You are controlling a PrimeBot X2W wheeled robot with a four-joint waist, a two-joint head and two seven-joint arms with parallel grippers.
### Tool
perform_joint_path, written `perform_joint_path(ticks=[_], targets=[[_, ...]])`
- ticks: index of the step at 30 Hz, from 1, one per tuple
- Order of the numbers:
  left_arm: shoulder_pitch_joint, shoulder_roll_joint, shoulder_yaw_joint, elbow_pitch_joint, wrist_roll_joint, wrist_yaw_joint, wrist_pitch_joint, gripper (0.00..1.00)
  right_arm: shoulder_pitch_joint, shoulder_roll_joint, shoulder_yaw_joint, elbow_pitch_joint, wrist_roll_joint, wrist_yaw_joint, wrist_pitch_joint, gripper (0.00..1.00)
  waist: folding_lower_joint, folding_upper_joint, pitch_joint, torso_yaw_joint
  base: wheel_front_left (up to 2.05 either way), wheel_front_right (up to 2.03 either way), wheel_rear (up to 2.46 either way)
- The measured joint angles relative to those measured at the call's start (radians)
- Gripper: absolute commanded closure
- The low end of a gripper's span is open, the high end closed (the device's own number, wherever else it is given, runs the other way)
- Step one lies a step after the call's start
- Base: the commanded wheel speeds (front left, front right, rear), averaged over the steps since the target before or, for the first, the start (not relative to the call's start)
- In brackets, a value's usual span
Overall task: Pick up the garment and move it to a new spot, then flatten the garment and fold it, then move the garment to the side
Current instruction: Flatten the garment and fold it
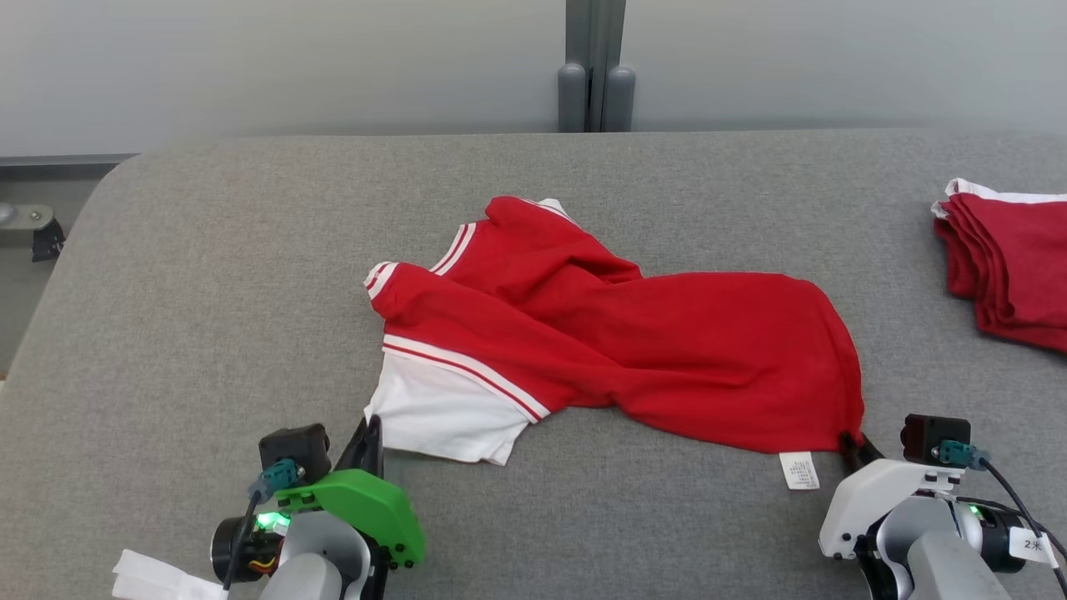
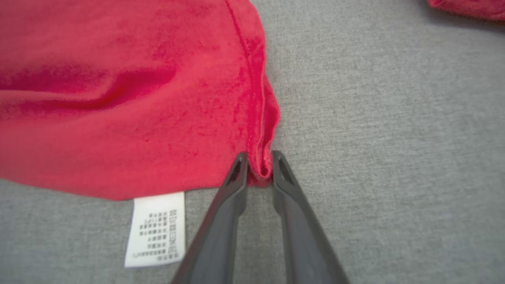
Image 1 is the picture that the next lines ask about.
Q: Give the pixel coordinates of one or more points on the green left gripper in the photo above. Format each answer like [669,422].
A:
[367,504]

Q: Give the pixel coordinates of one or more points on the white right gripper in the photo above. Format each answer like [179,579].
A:
[884,487]

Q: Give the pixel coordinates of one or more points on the red shirt with white sleeve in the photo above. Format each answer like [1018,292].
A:
[667,350]

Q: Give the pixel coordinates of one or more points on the red garment with white band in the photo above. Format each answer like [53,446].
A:
[1017,267]

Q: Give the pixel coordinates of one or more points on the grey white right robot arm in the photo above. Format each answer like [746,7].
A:
[934,558]

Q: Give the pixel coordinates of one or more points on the white paper tag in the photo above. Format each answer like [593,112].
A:
[158,579]

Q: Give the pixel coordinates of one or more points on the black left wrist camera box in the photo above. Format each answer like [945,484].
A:
[293,446]

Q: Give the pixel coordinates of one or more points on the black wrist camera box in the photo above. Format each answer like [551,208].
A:
[293,446]
[934,437]

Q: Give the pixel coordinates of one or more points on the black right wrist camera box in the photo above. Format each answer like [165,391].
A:
[934,437]

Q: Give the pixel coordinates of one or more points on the grey metal bracket with caster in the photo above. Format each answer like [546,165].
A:
[29,221]

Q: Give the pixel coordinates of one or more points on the grey partition base rail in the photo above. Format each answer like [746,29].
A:
[67,160]

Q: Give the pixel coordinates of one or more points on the grey double partition post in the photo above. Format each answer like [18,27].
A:
[593,75]

